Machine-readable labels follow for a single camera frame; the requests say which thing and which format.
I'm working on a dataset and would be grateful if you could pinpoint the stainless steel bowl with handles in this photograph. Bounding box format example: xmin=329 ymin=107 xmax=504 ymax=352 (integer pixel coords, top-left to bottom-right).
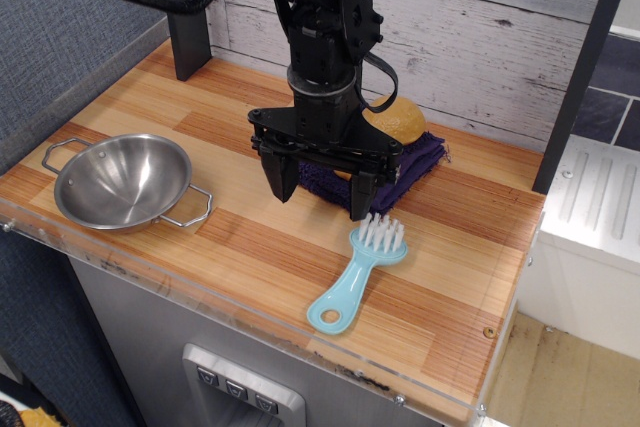
xmin=41 ymin=133 xmax=213 ymax=232

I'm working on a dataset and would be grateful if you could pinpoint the plastic toy chicken drumstick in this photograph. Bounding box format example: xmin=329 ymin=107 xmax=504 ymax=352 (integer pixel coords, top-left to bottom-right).
xmin=362 ymin=97 xmax=429 ymax=175

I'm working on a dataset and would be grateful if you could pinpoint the dark grey post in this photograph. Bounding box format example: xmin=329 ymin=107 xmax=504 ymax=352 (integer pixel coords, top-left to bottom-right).
xmin=532 ymin=0 xmax=621 ymax=194
xmin=168 ymin=12 xmax=211 ymax=81

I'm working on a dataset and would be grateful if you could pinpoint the dark grey left post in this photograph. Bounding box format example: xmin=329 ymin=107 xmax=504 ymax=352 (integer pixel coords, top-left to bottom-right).
xmin=168 ymin=12 xmax=211 ymax=81

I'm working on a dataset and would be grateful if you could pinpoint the purple folded cloth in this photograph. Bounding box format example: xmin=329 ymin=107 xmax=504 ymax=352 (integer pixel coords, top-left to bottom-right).
xmin=299 ymin=132 xmax=447 ymax=214

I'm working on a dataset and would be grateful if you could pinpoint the dark grey right post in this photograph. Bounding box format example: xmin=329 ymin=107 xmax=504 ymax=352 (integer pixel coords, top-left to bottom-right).
xmin=532 ymin=0 xmax=621 ymax=194

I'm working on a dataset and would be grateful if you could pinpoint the grey dispenser button panel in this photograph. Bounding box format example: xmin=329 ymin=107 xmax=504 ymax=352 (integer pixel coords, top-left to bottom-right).
xmin=182 ymin=343 xmax=307 ymax=426

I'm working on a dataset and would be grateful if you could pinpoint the white toy sink drainboard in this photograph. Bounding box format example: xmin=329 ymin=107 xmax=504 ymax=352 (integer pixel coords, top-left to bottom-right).
xmin=517 ymin=136 xmax=639 ymax=358

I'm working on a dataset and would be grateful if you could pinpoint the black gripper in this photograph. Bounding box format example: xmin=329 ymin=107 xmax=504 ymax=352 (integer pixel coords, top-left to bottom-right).
xmin=248 ymin=77 xmax=402 ymax=221

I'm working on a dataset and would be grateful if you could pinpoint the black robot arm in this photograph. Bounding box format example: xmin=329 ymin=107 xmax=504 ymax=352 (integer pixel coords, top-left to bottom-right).
xmin=248 ymin=0 xmax=402 ymax=221

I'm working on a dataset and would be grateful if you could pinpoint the light blue dish brush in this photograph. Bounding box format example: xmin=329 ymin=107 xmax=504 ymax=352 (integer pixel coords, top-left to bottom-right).
xmin=307 ymin=213 xmax=408 ymax=335

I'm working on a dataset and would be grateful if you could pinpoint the clear acrylic table edge guard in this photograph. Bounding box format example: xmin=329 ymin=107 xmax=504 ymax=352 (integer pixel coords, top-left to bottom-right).
xmin=1 ymin=189 xmax=543 ymax=426

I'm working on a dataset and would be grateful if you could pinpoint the yellow object at corner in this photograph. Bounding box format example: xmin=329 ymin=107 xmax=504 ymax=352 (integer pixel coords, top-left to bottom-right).
xmin=1 ymin=401 xmax=62 ymax=427

